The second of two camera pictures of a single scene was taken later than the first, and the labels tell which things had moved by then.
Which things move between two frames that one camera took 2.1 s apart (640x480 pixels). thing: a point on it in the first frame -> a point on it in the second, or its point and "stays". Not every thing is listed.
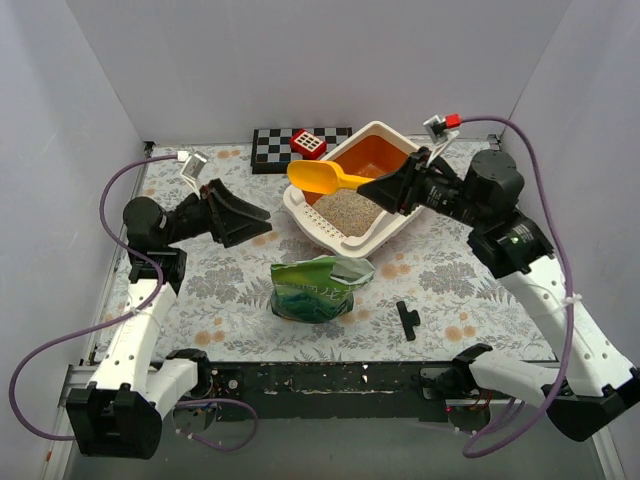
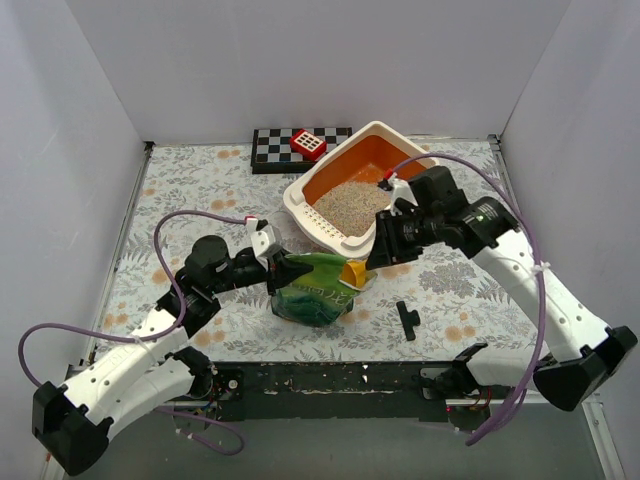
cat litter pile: [347, 211] stays
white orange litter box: [345, 220] stays
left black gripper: [214, 212] -> [273, 275]
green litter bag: [317, 290] stays
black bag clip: [409, 319] stays
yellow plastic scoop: [321, 177] -> [354, 273]
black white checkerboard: [271, 148] stays
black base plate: [323, 391] stays
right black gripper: [410, 180] -> [391, 240]
